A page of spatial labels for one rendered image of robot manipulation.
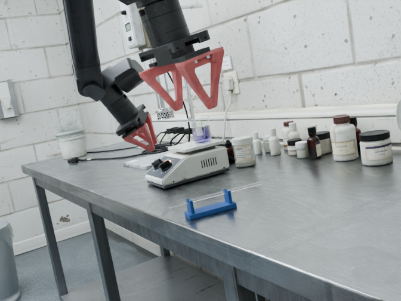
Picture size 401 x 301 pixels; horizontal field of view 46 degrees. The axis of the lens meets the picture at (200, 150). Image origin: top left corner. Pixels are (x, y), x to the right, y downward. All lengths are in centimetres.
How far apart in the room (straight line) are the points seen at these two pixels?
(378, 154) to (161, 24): 65
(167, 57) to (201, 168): 64
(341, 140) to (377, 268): 62
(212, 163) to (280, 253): 59
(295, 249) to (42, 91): 308
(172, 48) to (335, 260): 34
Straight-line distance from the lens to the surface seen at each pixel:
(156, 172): 125
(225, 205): 92
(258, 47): 167
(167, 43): 63
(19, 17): 366
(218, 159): 125
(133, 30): 162
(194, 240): 85
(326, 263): 64
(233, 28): 178
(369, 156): 112
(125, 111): 114
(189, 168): 121
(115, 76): 110
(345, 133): 119
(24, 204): 362
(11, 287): 280
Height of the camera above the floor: 101
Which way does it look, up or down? 9 degrees down
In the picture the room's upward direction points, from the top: 10 degrees counter-clockwise
